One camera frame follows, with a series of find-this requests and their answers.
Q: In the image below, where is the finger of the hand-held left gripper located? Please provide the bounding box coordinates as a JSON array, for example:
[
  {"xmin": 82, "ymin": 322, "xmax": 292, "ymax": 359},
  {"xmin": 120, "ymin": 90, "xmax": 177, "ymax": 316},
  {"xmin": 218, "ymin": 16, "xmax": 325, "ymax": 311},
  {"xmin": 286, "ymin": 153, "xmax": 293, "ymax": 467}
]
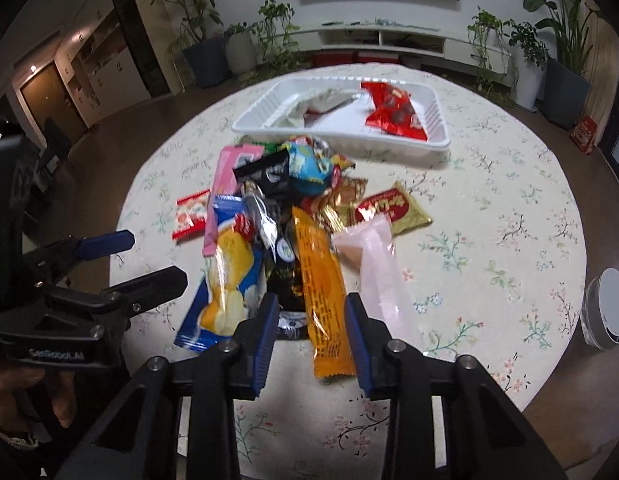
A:
[
  {"xmin": 20, "ymin": 229, "xmax": 136, "ymax": 283},
  {"xmin": 42, "ymin": 266, "xmax": 189, "ymax": 318}
]

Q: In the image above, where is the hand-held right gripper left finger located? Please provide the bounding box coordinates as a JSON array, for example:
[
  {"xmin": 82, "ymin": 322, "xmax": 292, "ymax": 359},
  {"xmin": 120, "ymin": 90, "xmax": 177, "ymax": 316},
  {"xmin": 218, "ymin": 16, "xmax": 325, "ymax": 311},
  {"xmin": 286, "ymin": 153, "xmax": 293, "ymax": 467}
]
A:
[{"xmin": 54, "ymin": 292, "xmax": 280, "ymax": 480}]

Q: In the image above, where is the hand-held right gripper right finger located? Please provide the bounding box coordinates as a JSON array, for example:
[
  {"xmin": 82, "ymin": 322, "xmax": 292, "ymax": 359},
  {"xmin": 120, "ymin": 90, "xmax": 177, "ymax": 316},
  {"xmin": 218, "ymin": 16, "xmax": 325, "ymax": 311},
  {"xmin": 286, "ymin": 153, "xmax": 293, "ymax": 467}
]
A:
[{"xmin": 343, "ymin": 292, "xmax": 570, "ymax": 480}]

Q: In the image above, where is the orange snack packet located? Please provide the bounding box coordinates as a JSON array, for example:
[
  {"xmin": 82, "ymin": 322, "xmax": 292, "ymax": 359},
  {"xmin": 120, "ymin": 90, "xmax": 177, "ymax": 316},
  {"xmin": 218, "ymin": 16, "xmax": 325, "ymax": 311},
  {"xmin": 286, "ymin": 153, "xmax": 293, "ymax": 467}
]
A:
[{"xmin": 291, "ymin": 206, "xmax": 358, "ymax": 380}]

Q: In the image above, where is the blue yellow chips packet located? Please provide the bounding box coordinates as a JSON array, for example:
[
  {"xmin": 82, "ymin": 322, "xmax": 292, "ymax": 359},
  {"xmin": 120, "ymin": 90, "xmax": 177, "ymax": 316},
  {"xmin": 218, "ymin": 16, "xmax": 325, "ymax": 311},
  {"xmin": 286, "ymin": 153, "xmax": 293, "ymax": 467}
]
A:
[{"xmin": 174, "ymin": 194, "xmax": 268, "ymax": 352}]

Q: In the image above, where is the red white candy packet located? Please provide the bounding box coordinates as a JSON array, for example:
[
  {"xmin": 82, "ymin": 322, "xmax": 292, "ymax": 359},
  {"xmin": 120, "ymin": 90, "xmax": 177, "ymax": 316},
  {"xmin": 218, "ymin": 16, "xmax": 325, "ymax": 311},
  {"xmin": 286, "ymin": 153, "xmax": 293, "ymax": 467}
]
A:
[{"xmin": 172, "ymin": 190, "xmax": 212, "ymax": 241}]

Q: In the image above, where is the pale pink snack packet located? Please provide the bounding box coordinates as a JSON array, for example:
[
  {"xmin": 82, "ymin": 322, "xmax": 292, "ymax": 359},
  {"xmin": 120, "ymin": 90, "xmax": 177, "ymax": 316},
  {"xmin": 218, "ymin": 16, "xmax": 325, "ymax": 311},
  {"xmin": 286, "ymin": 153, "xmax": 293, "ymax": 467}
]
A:
[{"xmin": 331, "ymin": 215, "xmax": 426, "ymax": 350}]

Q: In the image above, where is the white plastic tray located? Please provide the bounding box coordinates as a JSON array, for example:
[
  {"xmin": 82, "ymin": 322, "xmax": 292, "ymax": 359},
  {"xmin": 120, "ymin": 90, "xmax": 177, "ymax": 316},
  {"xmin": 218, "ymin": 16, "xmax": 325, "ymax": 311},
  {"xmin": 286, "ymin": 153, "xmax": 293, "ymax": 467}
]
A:
[{"xmin": 232, "ymin": 76, "xmax": 451, "ymax": 157}]

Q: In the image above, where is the person's left forearm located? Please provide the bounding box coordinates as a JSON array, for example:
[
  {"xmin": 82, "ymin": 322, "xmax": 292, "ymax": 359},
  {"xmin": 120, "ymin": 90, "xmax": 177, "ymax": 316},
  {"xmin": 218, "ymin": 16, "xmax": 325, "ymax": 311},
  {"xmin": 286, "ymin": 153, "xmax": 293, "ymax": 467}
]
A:
[{"xmin": 0, "ymin": 417, "xmax": 45, "ymax": 480}]

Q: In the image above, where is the person's left hand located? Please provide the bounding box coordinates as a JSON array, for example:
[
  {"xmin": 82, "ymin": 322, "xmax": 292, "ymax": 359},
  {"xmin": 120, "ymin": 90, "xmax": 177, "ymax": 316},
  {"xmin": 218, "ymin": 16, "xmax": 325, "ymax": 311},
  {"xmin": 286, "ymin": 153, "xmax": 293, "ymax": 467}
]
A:
[{"xmin": 0, "ymin": 359, "xmax": 81, "ymax": 443}]

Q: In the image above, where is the black gold snack packet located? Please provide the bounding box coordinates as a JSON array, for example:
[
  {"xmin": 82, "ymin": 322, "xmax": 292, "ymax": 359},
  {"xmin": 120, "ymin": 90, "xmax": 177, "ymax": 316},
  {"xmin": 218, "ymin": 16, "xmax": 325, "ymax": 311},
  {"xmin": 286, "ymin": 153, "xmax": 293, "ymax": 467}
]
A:
[{"xmin": 264, "ymin": 220, "xmax": 311, "ymax": 342}]

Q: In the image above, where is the dark chair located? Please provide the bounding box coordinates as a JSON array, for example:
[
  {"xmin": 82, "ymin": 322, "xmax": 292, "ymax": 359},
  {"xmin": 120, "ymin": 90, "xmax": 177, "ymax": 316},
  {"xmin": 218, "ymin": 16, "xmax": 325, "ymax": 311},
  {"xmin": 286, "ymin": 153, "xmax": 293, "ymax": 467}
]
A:
[{"xmin": 41, "ymin": 117, "xmax": 74, "ymax": 162}]

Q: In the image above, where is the silver snack packet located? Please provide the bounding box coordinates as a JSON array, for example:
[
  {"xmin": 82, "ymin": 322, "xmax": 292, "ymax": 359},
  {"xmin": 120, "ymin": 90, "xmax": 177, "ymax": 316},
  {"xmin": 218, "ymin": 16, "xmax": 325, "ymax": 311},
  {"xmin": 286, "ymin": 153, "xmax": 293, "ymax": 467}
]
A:
[{"xmin": 242, "ymin": 182, "xmax": 281, "ymax": 262}]

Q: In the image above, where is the bright pink snack packet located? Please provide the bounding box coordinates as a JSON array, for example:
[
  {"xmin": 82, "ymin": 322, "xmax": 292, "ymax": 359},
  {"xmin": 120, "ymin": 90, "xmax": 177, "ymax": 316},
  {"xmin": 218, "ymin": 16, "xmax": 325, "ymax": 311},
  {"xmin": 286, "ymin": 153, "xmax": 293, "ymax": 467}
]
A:
[{"xmin": 203, "ymin": 144, "xmax": 266, "ymax": 257}]

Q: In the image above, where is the gold red snack packet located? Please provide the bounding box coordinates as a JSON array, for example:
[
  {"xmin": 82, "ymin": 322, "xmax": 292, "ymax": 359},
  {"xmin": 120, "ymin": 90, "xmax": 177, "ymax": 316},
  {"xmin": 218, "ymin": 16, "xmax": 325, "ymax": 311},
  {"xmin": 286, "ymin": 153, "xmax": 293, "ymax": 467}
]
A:
[{"xmin": 354, "ymin": 181, "xmax": 434, "ymax": 236}]

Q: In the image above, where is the brown door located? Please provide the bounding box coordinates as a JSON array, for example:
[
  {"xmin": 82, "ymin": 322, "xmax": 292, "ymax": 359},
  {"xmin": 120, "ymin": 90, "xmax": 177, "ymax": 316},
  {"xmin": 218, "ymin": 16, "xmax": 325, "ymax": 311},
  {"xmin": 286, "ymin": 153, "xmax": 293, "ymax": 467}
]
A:
[{"xmin": 20, "ymin": 62, "xmax": 88, "ymax": 137}]

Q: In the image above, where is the gold brown snack packet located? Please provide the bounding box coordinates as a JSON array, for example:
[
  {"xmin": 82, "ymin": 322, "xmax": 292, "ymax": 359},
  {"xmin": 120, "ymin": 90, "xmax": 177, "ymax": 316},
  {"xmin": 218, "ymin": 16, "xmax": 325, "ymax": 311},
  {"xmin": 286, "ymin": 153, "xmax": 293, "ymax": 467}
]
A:
[{"xmin": 309, "ymin": 176, "xmax": 369, "ymax": 234}]

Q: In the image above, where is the light blue snack packet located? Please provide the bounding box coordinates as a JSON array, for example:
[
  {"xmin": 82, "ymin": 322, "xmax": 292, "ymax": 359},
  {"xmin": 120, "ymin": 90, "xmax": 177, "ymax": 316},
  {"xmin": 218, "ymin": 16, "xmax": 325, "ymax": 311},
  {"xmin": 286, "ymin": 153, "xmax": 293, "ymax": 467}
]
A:
[{"xmin": 284, "ymin": 142, "xmax": 336, "ymax": 197}]

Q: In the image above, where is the clear colourful candy packet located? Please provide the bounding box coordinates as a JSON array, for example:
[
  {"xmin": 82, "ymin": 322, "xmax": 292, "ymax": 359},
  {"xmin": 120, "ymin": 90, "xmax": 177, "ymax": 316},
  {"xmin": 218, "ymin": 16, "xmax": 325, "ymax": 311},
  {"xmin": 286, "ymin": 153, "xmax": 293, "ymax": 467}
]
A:
[{"xmin": 290, "ymin": 134, "xmax": 357, "ymax": 172}]

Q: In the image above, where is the tall plant in dark pot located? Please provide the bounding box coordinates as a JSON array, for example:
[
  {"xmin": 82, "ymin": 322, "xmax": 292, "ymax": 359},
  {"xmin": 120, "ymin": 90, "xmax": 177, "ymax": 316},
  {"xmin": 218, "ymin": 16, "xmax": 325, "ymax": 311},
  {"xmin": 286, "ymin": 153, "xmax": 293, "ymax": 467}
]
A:
[{"xmin": 150, "ymin": 0, "xmax": 230, "ymax": 89}]

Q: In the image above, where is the plant in grey pot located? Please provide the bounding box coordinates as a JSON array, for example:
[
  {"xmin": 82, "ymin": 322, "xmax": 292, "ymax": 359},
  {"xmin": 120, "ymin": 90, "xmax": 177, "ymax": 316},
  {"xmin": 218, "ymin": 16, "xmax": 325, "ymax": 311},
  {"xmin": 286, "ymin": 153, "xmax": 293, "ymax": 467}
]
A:
[{"xmin": 224, "ymin": 22, "xmax": 261, "ymax": 77}]

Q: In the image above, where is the red chocolate ball packet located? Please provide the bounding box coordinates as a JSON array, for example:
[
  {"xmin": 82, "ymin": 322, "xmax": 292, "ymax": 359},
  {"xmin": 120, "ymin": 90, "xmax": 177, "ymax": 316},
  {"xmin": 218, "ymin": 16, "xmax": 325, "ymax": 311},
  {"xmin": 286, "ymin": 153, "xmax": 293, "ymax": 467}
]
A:
[{"xmin": 360, "ymin": 81, "xmax": 429, "ymax": 142}]

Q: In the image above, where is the grey snack packet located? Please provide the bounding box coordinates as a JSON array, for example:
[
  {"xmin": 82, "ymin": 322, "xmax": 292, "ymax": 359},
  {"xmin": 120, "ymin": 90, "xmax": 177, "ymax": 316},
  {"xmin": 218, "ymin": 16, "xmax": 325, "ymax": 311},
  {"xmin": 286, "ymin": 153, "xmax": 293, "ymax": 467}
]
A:
[{"xmin": 284, "ymin": 87, "xmax": 361, "ymax": 129}]

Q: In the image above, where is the white cylindrical appliance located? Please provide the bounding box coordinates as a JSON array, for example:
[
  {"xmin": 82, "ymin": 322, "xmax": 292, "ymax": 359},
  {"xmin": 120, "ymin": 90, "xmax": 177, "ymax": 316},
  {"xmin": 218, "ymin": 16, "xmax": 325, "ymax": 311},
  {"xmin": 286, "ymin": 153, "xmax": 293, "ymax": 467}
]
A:
[{"xmin": 580, "ymin": 267, "xmax": 619, "ymax": 351}]

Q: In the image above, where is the trailing green plant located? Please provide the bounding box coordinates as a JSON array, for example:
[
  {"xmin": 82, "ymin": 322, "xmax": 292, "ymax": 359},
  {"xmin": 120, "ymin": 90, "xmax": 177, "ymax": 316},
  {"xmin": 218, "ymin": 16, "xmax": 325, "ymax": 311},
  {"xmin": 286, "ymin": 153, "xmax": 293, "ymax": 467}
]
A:
[
  {"xmin": 466, "ymin": 7, "xmax": 516, "ymax": 103},
  {"xmin": 240, "ymin": 0, "xmax": 311, "ymax": 86}
]

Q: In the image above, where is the red paper bag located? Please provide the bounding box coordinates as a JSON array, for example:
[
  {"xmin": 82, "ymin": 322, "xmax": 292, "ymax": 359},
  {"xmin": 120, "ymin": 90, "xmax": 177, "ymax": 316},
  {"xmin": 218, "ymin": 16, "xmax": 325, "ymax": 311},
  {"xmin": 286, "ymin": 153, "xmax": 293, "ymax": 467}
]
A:
[{"xmin": 569, "ymin": 115, "xmax": 601, "ymax": 155}]

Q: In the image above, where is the white television cabinet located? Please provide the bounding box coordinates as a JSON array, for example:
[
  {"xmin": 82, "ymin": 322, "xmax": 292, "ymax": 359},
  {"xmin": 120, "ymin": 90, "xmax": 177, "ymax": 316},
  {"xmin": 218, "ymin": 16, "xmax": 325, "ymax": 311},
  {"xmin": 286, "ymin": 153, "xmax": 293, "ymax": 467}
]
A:
[{"xmin": 294, "ymin": 22, "xmax": 513, "ymax": 74}]

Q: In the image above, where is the plant in white pot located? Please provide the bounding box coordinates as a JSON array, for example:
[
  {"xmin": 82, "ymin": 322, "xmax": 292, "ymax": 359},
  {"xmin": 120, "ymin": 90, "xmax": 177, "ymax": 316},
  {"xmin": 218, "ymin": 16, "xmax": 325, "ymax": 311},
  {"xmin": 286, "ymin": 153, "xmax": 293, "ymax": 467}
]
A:
[{"xmin": 508, "ymin": 20, "xmax": 549, "ymax": 112}]

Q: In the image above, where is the large leafy plant dark pot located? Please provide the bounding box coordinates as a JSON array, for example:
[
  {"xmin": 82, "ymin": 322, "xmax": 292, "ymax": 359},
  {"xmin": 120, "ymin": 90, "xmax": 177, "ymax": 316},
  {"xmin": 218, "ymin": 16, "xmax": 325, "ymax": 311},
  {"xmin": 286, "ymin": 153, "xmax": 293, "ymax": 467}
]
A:
[{"xmin": 502, "ymin": 0, "xmax": 606, "ymax": 129}]

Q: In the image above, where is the beige curtain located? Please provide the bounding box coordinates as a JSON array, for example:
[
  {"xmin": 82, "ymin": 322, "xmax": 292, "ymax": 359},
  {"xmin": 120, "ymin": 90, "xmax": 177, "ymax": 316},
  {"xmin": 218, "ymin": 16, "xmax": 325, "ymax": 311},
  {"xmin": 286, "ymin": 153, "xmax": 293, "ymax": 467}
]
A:
[{"xmin": 582, "ymin": 7, "xmax": 619, "ymax": 137}]

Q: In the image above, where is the white wall cabinet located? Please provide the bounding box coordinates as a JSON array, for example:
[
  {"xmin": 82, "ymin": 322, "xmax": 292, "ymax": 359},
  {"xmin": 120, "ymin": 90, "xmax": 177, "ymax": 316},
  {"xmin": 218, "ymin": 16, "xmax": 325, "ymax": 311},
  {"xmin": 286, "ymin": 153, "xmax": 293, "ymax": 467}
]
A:
[{"xmin": 54, "ymin": 0, "xmax": 151, "ymax": 129}]

